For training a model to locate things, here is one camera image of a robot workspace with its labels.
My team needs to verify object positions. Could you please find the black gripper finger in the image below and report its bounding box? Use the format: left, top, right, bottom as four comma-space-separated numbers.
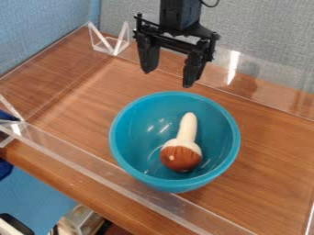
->
183, 50, 207, 88
136, 32, 160, 73

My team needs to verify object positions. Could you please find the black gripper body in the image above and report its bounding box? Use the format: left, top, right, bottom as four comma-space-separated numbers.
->
133, 13, 220, 62

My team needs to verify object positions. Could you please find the blue plastic bowl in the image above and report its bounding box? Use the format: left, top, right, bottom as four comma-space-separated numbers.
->
109, 91, 240, 193

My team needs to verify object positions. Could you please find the brown and white toy mushroom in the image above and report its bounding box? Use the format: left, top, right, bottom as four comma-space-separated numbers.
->
159, 112, 201, 172

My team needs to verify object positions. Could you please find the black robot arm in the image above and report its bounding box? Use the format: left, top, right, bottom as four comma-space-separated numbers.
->
133, 0, 220, 88

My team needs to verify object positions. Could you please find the clear acrylic back barrier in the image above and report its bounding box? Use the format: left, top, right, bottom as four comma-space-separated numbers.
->
87, 21, 314, 122

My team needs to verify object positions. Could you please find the clear acrylic barrier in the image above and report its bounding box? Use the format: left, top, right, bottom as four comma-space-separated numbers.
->
87, 21, 314, 122
0, 122, 256, 235

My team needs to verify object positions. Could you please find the clear acrylic front barrier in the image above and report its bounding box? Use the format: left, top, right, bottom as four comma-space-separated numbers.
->
0, 122, 256, 235

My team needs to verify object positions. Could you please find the blue object at left edge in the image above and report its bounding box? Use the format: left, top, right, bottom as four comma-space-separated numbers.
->
0, 109, 20, 180

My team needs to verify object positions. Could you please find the clear plastic box below table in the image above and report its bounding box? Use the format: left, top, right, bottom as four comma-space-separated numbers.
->
49, 205, 104, 235

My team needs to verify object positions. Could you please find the black and white object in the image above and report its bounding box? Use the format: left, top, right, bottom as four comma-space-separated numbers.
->
0, 213, 34, 235

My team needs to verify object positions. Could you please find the clear acrylic corner bracket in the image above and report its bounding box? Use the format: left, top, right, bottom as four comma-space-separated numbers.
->
87, 22, 129, 56

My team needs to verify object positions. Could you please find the clear acrylic left bracket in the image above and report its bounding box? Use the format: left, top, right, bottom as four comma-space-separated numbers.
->
0, 95, 24, 149

